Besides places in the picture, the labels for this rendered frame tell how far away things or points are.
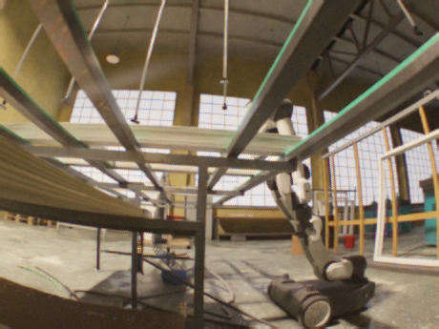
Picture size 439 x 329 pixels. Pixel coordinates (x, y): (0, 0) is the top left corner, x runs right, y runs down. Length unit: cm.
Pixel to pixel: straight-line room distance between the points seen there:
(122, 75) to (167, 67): 214
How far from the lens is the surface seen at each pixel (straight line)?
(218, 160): 77
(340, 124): 59
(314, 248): 150
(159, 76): 1104
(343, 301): 152
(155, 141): 82
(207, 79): 1095
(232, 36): 1076
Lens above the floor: 60
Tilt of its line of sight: 14 degrees up
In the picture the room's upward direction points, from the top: 2 degrees clockwise
